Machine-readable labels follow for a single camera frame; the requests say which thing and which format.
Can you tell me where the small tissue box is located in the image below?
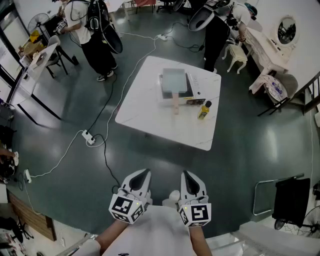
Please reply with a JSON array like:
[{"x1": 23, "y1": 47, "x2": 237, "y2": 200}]
[{"x1": 31, "y1": 52, "x2": 46, "y2": 68}]

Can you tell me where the grey chair with black legs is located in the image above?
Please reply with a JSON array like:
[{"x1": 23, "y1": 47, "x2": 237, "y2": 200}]
[{"x1": 44, "y1": 34, "x2": 70, "y2": 79}]

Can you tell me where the grey square pan with handle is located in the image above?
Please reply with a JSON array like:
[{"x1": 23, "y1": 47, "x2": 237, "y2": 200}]
[{"x1": 159, "y1": 67, "x2": 188, "y2": 116}]

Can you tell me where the black office chair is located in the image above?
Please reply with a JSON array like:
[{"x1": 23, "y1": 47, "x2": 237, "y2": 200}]
[{"x1": 0, "y1": 216, "x2": 35, "y2": 245}]

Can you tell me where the oval vanity mirror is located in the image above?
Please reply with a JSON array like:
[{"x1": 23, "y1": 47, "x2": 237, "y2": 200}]
[{"x1": 271, "y1": 14, "x2": 300, "y2": 52}]

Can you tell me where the white marble square table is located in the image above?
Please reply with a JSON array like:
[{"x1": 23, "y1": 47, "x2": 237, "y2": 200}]
[{"x1": 114, "y1": 55, "x2": 222, "y2": 152}]

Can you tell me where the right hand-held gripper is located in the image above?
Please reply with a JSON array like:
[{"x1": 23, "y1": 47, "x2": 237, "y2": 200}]
[{"x1": 177, "y1": 170, "x2": 212, "y2": 228}]

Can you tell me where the metal folding frame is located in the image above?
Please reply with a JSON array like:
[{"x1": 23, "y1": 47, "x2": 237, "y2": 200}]
[{"x1": 253, "y1": 173, "x2": 305, "y2": 216}]

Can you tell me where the white power cable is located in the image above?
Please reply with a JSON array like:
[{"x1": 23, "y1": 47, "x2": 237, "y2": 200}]
[
  {"x1": 87, "y1": 31, "x2": 158, "y2": 148},
  {"x1": 29, "y1": 129, "x2": 85, "y2": 179}
]

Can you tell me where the pale draped cloth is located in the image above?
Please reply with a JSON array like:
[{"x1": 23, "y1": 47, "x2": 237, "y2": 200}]
[{"x1": 248, "y1": 73, "x2": 275, "y2": 95}]

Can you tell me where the open cardboard box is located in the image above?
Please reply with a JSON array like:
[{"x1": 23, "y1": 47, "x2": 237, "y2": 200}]
[{"x1": 18, "y1": 39, "x2": 48, "y2": 62}]

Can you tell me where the yellow bottle with black cap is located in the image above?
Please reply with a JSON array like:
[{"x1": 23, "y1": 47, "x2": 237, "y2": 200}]
[{"x1": 197, "y1": 100, "x2": 213, "y2": 120}]

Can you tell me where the white carved stool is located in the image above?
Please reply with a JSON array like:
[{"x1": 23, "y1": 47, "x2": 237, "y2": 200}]
[{"x1": 221, "y1": 43, "x2": 249, "y2": 75}]

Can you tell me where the wooden board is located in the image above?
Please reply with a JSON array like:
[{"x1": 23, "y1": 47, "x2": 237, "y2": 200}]
[{"x1": 6, "y1": 189, "x2": 58, "y2": 242}]

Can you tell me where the black floor fan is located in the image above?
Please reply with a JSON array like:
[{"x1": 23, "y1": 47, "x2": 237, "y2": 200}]
[{"x1": 274, "y1": 206, "x2": 320, "y2": 239}]

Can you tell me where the person's white shoe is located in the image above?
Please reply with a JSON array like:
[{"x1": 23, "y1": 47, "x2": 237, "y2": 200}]
[{"x1": 162, "y1": 189, "x2": 181, "y2": 208}]

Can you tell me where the person's right forearm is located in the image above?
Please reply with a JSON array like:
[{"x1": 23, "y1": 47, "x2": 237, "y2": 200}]
[{"x1": 188, "y1": 225, "x2": 213, "y2": 256}]

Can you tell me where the white induction cooker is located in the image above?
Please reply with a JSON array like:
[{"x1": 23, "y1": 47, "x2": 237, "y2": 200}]
[{"x1": 156, "y1": 72, "x2": 207, "y2": 107}]

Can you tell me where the black backpack dish rig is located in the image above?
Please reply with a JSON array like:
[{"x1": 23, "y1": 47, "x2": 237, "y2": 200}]
[{"x1": 86, "y1": 0, "x2": 124, "y2": 55}]

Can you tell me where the black standing fan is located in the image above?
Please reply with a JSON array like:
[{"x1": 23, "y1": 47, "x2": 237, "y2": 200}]
[{"x1": 26, "y1": 13, "x2": 51, "y2": 43}]

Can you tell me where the white vanity desk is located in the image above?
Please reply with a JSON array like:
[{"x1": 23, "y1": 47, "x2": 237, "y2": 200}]
[{"x1": 243, "y1": 26, "x2": 295, "y2": 95}]

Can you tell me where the white table with wooden legs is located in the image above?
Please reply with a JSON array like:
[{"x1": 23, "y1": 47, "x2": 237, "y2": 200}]
[{"x1": 103, "y1": 0, "x2": 131, "y2": 21}]

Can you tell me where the grey shell chair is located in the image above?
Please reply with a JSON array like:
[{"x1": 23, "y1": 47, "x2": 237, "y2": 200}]
[{"x1": 257, "y1": 72, "x2": 300, "y2": 117}]

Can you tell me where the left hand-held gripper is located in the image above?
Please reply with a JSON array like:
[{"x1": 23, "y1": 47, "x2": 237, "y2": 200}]
[{"x1": 108, "y1": 168, "x2": 153, "y2": 225}]

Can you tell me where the person's white shirt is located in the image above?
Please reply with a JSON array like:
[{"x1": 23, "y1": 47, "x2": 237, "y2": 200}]
[{"x1": 53, "y1": 204, "x2": 198, "y2": 256}]

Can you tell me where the long white table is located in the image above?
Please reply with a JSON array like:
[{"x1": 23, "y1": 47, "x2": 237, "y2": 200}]
[{"x1": 6, "y1": 42, "x2": 62, "y2": 126}]

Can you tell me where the person's left forearm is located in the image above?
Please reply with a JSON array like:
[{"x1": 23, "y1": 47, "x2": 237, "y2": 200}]
[{"x1": 94, "y1": 217, "x2": 131, "y2": 253}]

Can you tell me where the black fabric bag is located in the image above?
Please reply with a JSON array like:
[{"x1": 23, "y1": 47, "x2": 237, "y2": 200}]
[{"x1": 271, "y1": 176, "x2": 311, "y2": 228}]

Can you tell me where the white backpack dish rig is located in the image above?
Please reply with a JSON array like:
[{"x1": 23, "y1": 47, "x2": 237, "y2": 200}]
[{"x1": 187, "y1": 4, "x2": 216, "y2": 32}]

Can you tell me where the black power cable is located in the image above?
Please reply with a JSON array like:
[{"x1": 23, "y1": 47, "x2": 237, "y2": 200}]
[
  {"x1": 91, "y1": 133, "x2": 122, "y2": 195},
  {"x1": 86, "y1": 72, "x2": 118, "y2": 132}
]

